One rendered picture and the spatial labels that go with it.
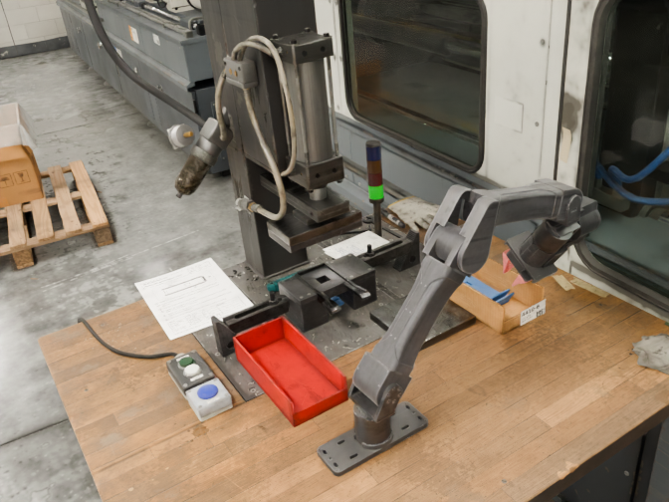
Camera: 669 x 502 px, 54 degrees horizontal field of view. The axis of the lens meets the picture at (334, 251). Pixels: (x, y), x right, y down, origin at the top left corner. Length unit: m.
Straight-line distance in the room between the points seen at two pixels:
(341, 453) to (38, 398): 2.05
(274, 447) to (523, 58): 1.09
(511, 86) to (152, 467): 1.22
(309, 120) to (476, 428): 0.65
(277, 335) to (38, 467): 1.49
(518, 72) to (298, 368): 0.91
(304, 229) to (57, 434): 1.72
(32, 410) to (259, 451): 1.89
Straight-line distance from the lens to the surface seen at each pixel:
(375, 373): 1.11
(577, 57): 1.55
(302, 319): 1.45
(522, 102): 1.77
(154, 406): 1.37
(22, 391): 3.13
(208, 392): 1.30
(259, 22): 1.31
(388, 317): 1.46
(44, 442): 2.83
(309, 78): 1.28
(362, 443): 1.18
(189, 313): 1.61
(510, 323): 1.44
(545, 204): 1.21
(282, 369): 1.37
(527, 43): 1.72
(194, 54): 4.41
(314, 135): 1.31
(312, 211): 1.36
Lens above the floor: 1.77
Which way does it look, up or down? 29 degrees down
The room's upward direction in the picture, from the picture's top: 6 degrees counter-clockwise
